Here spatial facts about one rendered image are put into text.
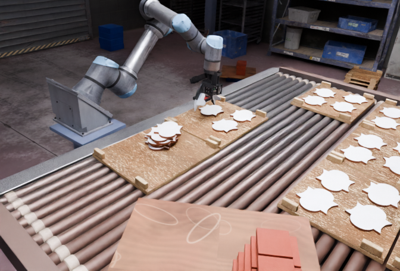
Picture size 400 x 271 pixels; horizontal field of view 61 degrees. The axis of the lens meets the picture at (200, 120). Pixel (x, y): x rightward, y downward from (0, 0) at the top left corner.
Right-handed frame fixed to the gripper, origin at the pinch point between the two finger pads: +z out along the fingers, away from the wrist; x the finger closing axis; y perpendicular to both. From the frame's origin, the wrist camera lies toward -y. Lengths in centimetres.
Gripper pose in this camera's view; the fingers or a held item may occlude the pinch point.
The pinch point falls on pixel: (203, 107)
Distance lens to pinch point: 167.4
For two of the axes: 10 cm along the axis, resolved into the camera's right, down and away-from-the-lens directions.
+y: 7.5, 3.3, -5.7
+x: 6.5, -2.4, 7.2
